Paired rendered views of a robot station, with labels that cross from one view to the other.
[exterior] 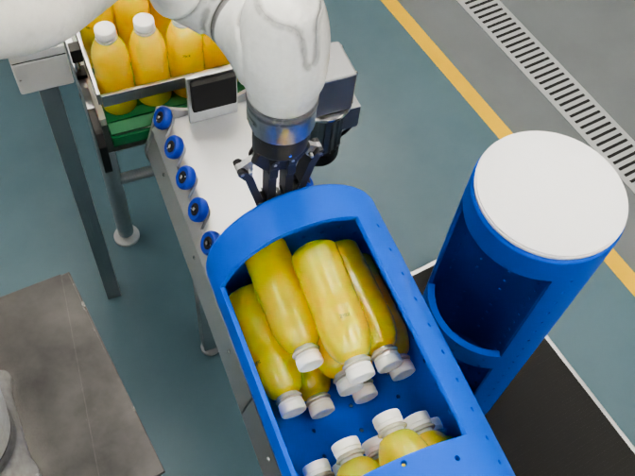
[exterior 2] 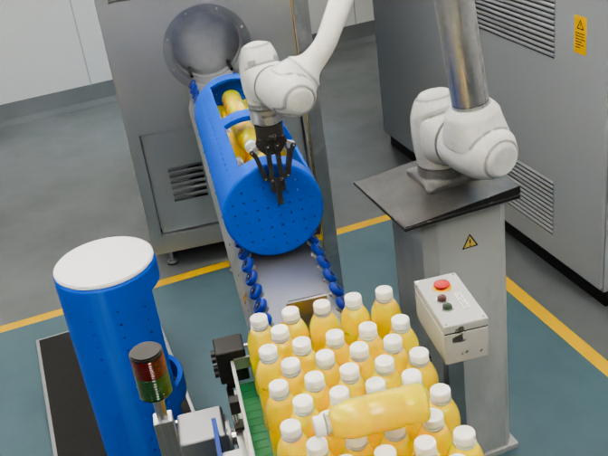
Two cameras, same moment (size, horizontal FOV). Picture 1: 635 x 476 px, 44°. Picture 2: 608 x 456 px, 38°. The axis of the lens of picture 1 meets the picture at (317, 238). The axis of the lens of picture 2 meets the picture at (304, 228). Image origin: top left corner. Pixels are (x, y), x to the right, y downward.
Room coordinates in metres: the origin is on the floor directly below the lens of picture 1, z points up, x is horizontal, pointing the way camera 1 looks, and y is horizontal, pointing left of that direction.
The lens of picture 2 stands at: (2.66, 0.88, 2.17)
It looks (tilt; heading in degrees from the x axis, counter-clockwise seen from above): 28 degrees down; 201
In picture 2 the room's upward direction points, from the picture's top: 8 degrees counter-clockwise
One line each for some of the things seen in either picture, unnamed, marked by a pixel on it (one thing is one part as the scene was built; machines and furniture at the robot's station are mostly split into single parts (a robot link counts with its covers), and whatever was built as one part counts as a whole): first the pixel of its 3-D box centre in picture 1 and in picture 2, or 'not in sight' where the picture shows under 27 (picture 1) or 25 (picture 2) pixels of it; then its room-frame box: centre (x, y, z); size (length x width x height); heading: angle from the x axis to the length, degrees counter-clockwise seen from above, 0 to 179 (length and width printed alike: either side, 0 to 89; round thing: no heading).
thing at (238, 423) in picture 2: not in sight; (236, 413); (1.31, 0.15, 0.94); 0.03 x 0.02 x 0.08; 29
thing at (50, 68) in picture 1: (31, 33); (451, 317); (1.05, 0.59, 1.05); 0.20 x 0.10 x 0.10; 29
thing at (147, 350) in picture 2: not in sight; (154, 384); (1.52, 0.10, 1.18); 0.06 x 0.06 x 0.16
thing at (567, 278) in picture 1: (487, 304); (137, 388); (0.86, -0.40, 0.59); 0.28 x 0.28 x 0.88
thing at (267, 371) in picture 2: not in sight; (275, 390); (1.29, 0.24, 0.99); 0.07 x 0.07 x 0.19
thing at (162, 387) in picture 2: not in sight; (153, 382); (1.52, 0.10, 1.18); 0.06 x 0.06 x 0.05
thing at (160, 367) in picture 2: not in sight; (148, 363); (1.52, 0.10, 1.23); 0.06 x 0.06 x 0.04
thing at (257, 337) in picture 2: not in sight; (265, 356); (1.18, 0.18, 0.99); 0.07 x 0.07 x 0.19
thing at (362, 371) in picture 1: (359, 371); not in sight; (0.42, -0.08, 1.15); 0.04 x 0.02 x 0.04; 116
